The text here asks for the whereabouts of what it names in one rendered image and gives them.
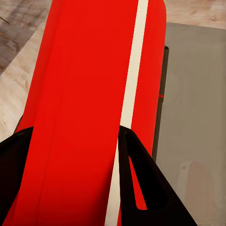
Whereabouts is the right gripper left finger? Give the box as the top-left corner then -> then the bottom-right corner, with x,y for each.
0,126 -> 34,226

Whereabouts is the radio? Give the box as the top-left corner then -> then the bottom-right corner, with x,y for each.
2,0 -> 170,226

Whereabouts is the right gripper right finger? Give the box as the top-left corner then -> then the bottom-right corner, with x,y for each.
118,125 -> 198,226

